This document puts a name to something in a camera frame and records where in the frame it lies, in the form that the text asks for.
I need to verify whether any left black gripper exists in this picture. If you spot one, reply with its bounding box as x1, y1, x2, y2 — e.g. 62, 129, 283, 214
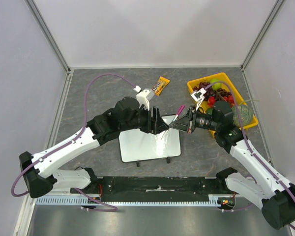
120, 104, 170, 135

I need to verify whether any white whiteboard black frame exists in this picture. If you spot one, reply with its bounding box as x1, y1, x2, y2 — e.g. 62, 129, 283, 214
118, 114, 182, 163

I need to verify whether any pink whiteboard marker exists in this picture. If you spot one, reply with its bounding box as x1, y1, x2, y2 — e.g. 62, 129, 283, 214
161, 105, 185, 139

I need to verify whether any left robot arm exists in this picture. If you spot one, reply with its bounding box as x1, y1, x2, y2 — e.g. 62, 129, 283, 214
19, 97, 169, 198

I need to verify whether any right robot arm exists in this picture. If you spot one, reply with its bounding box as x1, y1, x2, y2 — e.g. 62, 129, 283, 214
170, 101, 295, 230

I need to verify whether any dark green lime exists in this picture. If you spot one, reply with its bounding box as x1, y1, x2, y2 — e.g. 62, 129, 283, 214
206, 108, 213, 115

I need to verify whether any yellow plastic tray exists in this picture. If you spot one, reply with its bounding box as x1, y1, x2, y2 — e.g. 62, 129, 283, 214
187, 72, 259, 138

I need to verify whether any yellow candy packet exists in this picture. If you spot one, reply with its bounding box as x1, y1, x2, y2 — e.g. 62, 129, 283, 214
152, 76, 170, 96

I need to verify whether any purple grape bunch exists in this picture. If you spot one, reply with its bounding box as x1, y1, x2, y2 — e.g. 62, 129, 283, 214
193, 81, 232, 101

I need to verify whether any light green pear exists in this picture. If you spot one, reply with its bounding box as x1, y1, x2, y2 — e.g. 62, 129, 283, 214
210, 78, 222, 91

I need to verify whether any green netted melon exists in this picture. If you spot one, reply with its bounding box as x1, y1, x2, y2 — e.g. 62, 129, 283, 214
232, 99, 257, 127

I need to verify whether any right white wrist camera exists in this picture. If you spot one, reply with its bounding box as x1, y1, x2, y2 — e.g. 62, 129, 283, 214
190, 88, 207, 110

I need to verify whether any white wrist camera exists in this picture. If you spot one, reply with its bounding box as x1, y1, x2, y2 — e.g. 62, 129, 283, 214
190, 88, 207, 110
133, 86, 155, 111

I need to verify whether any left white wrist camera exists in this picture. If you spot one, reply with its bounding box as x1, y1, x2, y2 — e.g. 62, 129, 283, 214
133, 86, 155, 111

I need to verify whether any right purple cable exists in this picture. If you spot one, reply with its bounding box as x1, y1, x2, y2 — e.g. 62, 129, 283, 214
204, 81, 295, 236

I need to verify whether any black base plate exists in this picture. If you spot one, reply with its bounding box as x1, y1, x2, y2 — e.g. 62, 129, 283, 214
88, 176, 234, 200

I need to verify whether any slotted cable duct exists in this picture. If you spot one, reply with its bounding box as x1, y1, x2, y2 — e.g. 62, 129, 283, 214
36, 196, 222, 207

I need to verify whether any right aluminium frame post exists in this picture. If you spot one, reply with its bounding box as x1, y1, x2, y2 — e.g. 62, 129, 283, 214
240, 0, 286, 71

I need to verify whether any aluminium frame post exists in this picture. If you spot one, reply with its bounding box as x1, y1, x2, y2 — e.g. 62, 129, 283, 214
240, 0, 286, 71
23, 0, 69, 72

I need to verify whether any left aluminium frame post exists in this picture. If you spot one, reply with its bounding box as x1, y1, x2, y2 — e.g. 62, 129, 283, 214
23, 0, 69, 72

